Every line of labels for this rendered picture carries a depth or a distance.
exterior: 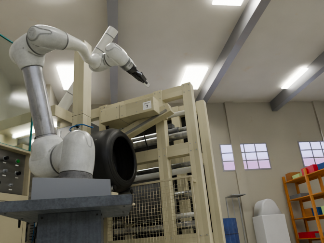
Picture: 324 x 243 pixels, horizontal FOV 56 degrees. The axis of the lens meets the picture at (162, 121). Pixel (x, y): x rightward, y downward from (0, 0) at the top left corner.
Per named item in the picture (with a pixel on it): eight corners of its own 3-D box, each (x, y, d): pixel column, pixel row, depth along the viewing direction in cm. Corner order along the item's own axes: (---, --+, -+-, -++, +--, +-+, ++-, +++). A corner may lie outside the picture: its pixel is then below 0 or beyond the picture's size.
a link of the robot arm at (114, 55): (130, 52, 206) (116, 59, 213) (116, 37, 196) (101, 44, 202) (128, 64, 201) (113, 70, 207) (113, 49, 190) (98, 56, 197)
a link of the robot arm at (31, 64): (54, 178, 145) (25, 184, 156) (79, 172, 158) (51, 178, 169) (22, 25, 151) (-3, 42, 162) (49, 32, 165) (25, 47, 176)
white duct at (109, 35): (50, 112, 345) (107, 24, 352) (58, 115, 355) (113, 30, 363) (56, 116, 338) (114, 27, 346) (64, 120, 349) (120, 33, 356)
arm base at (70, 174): (104, 183, 136) (105, 171, 138) (52, 181, 131) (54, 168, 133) (101, 192, 152) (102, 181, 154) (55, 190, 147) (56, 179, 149)
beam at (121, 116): (99, 123, 309) (99, 109, 315) (113, 130, 331) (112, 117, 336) (154, 109, 288) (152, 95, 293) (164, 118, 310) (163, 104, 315)
